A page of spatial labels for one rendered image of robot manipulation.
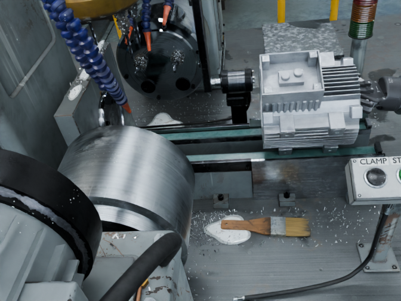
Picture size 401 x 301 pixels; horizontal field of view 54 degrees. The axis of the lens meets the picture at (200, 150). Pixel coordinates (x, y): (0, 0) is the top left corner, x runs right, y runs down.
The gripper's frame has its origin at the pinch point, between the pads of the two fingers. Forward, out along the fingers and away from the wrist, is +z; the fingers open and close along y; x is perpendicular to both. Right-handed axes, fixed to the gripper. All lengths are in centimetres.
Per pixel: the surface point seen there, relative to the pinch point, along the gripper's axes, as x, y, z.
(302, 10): 99, -288, -54
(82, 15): -20.1, 11.1, 43.0
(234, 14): 108, -295, 9
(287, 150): 11.0, 8.0, 2.6
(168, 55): 3.0, -18.5, 32.9
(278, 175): 17.1, 10.1, 4.1
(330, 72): -6.0, 2.3, -3.9
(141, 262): -20, 57, 24
